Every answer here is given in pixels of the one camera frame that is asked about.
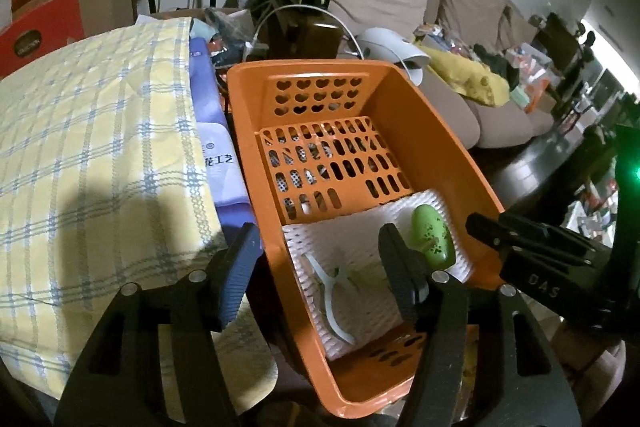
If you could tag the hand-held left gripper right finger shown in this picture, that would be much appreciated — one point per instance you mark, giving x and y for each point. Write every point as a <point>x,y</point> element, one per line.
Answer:
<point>400,267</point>

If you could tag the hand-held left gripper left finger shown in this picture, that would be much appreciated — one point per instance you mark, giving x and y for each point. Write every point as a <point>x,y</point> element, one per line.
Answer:
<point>240,272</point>

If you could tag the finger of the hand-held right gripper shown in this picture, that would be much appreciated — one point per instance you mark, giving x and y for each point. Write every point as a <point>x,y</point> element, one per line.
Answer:
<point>485,227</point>
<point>550,229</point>

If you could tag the green paw-print egg toy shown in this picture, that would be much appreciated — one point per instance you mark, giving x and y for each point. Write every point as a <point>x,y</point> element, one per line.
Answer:
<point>430,232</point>

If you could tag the white foam net sheet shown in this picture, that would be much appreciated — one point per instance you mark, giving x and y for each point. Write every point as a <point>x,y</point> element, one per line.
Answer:
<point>350,232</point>

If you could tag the pale blue large clip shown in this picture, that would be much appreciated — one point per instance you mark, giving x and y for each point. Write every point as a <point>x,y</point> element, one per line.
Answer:
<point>327,302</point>

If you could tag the orange plastic basket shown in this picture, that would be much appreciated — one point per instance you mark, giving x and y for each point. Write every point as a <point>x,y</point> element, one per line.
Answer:
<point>425,132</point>

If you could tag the pile of paper gift bags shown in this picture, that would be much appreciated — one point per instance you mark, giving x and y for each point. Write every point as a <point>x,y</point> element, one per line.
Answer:
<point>590,202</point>

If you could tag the brown sofa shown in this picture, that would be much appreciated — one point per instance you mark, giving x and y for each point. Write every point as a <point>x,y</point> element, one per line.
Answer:
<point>500,122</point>

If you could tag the small pale green box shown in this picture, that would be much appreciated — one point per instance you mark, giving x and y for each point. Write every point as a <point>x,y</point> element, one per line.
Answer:
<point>520,98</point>

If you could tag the yellow bag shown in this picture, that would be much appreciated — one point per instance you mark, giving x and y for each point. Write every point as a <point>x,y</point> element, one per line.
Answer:
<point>465,79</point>

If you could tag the white orange paper bag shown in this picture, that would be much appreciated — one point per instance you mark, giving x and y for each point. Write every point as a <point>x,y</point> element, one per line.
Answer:
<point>527,67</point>

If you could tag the black cloth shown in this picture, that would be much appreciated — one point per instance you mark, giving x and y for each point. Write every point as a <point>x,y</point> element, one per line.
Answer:
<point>495,62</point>

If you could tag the purple plastic package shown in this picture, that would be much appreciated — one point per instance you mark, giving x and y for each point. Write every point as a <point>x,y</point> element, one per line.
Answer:
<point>210,107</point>

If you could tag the dark wooden cabinet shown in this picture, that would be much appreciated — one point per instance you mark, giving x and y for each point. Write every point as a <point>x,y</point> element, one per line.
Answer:
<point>557,52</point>

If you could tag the pile of snack packets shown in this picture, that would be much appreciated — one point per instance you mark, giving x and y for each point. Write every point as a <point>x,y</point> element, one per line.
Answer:
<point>440,39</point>

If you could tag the yellow checked tablecloth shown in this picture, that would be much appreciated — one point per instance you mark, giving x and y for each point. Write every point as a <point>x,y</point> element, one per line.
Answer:
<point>100,132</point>

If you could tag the white dome lamp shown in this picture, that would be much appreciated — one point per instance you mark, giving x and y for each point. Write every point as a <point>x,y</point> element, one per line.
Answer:
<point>390,49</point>

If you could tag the pile of mixed clutter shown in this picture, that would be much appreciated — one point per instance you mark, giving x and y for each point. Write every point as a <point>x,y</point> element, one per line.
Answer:
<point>225,32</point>

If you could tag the red box with oval label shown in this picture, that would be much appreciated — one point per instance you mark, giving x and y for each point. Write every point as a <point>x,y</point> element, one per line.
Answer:
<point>40,37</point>

